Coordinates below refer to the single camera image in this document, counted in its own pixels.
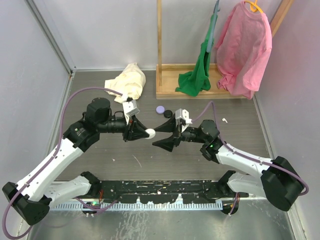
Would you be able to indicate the white earbud charging case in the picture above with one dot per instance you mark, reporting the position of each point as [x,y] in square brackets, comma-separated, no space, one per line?
[151,133]

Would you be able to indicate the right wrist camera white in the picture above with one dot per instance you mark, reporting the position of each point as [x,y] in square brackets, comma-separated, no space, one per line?
[182,117]

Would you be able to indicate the orange hanger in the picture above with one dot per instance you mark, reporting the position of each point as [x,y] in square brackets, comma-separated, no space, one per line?
[254,6]

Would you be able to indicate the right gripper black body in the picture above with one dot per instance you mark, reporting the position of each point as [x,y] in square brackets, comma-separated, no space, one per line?
[189,134]

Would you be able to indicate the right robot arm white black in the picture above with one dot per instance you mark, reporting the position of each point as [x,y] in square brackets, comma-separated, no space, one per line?
[273,179]

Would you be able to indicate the black earbud charging case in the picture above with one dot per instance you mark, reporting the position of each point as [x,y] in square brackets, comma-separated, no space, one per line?
[168,114]

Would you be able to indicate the cream cloth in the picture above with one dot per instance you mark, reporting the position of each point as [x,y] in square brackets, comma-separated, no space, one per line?
[130,83]

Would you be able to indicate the white cable duct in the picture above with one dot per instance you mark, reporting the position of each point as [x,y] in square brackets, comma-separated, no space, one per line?
[176,206]

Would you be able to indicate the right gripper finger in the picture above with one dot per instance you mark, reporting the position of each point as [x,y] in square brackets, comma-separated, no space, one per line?
[170,126]
[167,144]

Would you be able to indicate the purple earbud charging case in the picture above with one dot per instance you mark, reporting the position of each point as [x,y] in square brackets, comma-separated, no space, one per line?
[160,109]

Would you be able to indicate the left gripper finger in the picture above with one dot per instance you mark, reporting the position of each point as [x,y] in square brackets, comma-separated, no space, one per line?
[133,136]
[137,125]

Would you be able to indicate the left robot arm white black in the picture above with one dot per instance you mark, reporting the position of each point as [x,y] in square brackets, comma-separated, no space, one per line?
[33,196]

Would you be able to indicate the pink shirt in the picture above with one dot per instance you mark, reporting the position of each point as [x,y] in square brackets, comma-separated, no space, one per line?
[243,51]

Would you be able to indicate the green shirt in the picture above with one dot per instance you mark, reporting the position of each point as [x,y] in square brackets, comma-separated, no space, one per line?
[193,82]

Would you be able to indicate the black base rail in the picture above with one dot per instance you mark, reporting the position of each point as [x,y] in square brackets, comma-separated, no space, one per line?
[160,191]

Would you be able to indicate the blue hanger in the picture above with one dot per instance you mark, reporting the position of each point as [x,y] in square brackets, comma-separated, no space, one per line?
[213,22]

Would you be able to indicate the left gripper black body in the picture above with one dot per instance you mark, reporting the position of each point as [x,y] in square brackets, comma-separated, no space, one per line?
[117,124]

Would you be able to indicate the wooden clothes rack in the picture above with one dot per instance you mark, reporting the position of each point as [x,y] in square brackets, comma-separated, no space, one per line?
[167,74]

